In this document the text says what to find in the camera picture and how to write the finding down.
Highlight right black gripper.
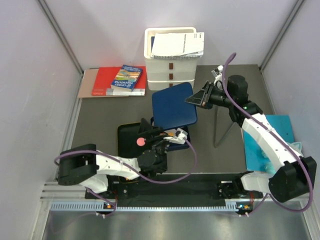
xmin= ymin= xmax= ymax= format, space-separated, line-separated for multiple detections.
xmin=186 ymin=81 xmax=235 ymax=110

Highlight pink round cookie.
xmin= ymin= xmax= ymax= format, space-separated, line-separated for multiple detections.
xmin=136 ymin=137 xmax=146 ymax=147

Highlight grey metal tongs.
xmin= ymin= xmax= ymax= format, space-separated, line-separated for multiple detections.
xmin=213 ymin=106 xmax=236 ymax=149

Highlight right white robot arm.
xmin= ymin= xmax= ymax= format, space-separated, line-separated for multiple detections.
xmin=185 ymin=75 xmax=317 ymax=203

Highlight white stacked drawer box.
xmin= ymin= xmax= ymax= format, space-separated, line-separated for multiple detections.
xmin=144 ymin=27 xmax=198 ymax=91

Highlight teal cat-ear headphones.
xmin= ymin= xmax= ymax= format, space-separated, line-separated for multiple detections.
xmin=261 ymin=142 xmax=303 ymax=175

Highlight blue paperback book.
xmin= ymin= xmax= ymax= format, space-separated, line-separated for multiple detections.
xmin=110 ymin=65 xmax=143 ymax=92

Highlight black cookie tray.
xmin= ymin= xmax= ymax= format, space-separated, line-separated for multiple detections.
xmin=116 ymin=121 xmax=158 ymax=185

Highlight blue cookie tin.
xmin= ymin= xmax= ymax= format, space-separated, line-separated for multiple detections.
xmin=167 ymin=126 xmax=191 ymax=152

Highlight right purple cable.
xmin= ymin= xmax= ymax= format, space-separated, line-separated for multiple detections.
xmin=221 ymin=52 xmax=315 ymax=213

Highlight purple cable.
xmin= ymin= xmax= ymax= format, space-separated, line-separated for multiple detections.
xmin=54 ymin=138 xmax=198 ymax=216
xmin=221 ymin=52 xmax=315 ymax=213

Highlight red book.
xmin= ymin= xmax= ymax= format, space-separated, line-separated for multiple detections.
xmin=91 ymin=66 xmax=147 ymax=97

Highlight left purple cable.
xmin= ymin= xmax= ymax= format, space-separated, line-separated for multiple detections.
xmin=54 ymin=138 xmax=198 ymax=216

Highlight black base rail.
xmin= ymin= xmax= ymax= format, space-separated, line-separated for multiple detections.
xmin=84 ymin=173 xmax=241 ymax=207

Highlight white spiral notebook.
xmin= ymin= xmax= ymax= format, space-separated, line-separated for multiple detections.
xmin=150 ymin=32 xmax=205 ymax=60

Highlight blue tin lid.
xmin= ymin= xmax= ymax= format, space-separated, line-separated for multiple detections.
xmin=151 ymin=82 xmax=198 ymax=130

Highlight teal folder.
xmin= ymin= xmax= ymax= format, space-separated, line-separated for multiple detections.
xmin=243 ymin=115 xmax=295 ymax=174

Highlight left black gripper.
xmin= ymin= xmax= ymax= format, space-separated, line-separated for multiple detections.
xmin=137 ymin=118 xmax=175 ymax=173

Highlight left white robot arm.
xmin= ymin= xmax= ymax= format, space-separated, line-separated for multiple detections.
xmin=54 ymin=118 xmax=168 ymax=199

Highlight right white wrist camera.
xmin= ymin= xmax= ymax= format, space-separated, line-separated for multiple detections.
xmin=211 ymin=65 xmax=224 ymax=85

